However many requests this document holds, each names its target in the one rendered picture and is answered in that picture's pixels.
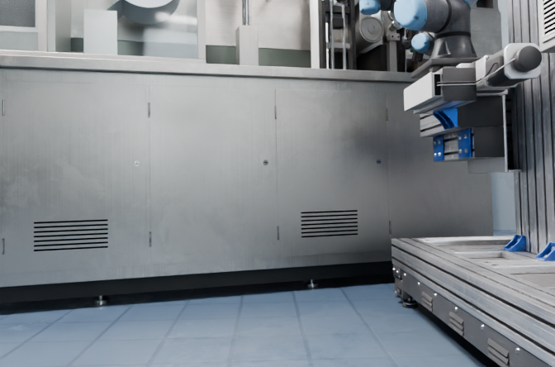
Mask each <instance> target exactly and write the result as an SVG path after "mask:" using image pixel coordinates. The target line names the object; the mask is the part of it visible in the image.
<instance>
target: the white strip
mask: <svg viewBox="0 0 555 367"><path fill-rule="evenodd" d="M310 10H311V67H312V68H313V69H319V68H320V64H319V27H318V0H310ZM326 42H328V23H326ZM326 58H327V69H328V68H329V53H328V49H326Z"/></svg>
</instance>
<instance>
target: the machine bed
mask: <svg viewBox="0 0 555 367"><path fill-rule="evenodd" d="M0 68H9V69H52V70H74V71H97V72H119V73H142V74H186V75H208V76H230V77H253V78H275V79H319V80H341V81H363V82H386V83H415V82H416V81H418V80H419V79H412V78H411V76H410V74H411V73H407V72H388V71H369V70H350V69H313V68H293V67H274V66H256V65H237V64H199V63H180V62H161V61H142V60H105V59H85V58H66V57H47V56H28V55H0Z"/></svg>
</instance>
